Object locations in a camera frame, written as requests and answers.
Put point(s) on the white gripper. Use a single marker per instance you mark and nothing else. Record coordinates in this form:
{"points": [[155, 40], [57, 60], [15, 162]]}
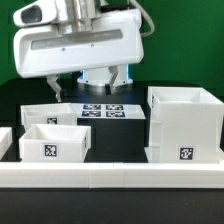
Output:
{"points": [[114, 40]]}

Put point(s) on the white drawer tray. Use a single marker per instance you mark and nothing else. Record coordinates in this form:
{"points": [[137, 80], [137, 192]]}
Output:
{"points": [[58, 113], [55, 143]]}

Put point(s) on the white drawer cabinet box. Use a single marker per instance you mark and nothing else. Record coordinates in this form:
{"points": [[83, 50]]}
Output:
{"points": [[185, 125]]}

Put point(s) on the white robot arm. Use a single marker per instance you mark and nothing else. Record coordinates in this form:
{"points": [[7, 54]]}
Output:
{"points": [[98, 77]]}

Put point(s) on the marker tag sheet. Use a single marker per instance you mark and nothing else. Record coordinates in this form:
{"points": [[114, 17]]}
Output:
{"points": [[108, 111]]}

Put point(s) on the white U-shaped obstacle fence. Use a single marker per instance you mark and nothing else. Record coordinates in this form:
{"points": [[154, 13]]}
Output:
{"points": [[110, 175]]}

